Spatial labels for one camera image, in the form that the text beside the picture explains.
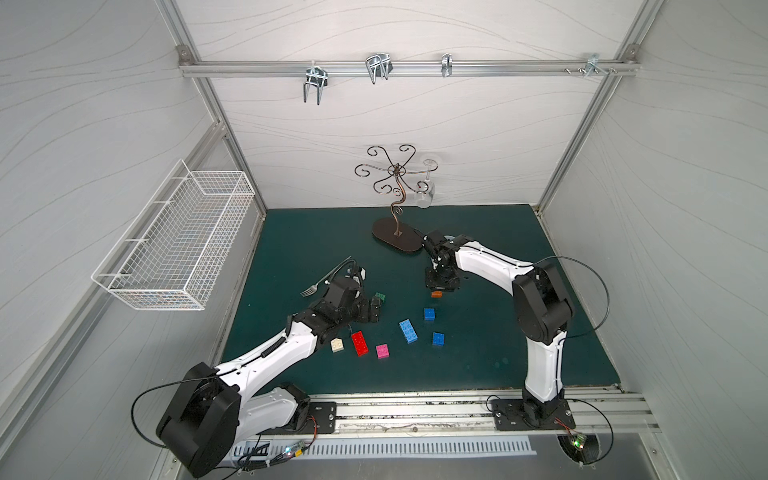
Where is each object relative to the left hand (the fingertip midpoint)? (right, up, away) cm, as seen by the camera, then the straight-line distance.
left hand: (369, 300), depth 84 cm
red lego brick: (-3, -12, 0) cm, 13 cm away
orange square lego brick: (+21, 0, +8) cm, 22 cm away
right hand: (+20, +2, +10) cm, 22 cm away
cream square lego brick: (-9, -12, 0) cm, 16 cm away
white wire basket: (-45, +14, -17) cm, 50 cm away
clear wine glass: (+18, +34, +14) cm, 41 cm away
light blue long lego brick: (+11, -10, +2) cm, 15 cm away
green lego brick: (+3, -1, +10) cm, 10 cm away
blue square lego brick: (+18, -6, +6) cm, 20 cm away
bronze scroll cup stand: (+7, +19, +27) cm, 34 cm away
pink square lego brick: (+4, -14, 0) cm, 15 cm away
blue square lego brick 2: (+20, -12, +1) cm, 23 cm away
